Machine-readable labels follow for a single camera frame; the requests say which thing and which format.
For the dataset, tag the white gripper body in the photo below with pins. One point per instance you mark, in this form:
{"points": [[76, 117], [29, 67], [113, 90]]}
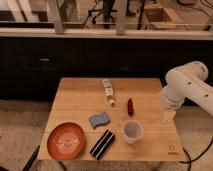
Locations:
{"points": [[168, 116]]}

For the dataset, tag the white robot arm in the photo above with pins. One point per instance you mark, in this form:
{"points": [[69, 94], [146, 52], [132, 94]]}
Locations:
{"points": [[186, 81]]}

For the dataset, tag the dark red small object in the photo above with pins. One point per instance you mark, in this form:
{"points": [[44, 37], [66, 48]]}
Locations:
{"points": [[130, 107]]}

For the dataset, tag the black white striped box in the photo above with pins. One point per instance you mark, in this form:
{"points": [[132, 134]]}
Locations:
{"points": [[102, 144]]}

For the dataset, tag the blue wavy sponge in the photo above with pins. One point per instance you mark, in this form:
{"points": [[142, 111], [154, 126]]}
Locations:
{"points": [[99, 120]]}

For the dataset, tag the cardboard box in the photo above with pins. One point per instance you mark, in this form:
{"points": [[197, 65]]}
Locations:
{"points": [[161, 19]]}

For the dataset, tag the orange patterned bowl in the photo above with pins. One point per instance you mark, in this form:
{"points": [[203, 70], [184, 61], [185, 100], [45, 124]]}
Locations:
{"points": [[66, 141]]}

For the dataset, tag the dark cabinet counter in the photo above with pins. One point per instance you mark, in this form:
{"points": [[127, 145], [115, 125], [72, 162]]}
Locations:
{"points": [[32, 62]]}

